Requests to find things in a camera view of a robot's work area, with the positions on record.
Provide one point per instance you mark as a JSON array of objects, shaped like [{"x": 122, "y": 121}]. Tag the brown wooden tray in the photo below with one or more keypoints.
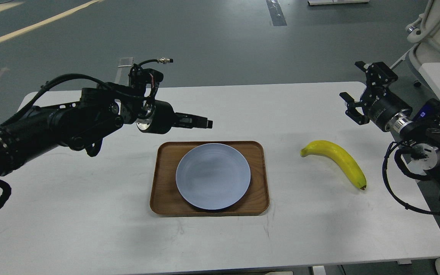
[{"x": 166, "y": 200}]

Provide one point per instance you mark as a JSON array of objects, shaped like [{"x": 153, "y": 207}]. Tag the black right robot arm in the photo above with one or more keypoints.
[{"x": 417, "y": 153}]

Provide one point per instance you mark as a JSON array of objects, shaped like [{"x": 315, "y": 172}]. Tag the light blue plate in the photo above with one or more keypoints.
[{"x": 213, "y": 176}]

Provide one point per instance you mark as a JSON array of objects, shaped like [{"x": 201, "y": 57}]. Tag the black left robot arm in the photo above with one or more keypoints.
[{"x": 83, "y": 124}]

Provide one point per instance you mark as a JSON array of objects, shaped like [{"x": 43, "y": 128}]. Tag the yellow banana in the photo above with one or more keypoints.
[{"x": 341, "y": 157}]

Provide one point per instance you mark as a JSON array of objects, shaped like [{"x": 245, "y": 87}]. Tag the white office chair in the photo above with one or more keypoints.
[{"x": 424, "y": 35}]

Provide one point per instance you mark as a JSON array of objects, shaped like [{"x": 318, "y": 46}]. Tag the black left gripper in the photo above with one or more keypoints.
[{"x": 163, "y": 118}]

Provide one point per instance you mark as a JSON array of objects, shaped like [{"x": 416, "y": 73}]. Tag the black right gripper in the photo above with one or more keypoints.
[{"x": 379, "y": 105}]

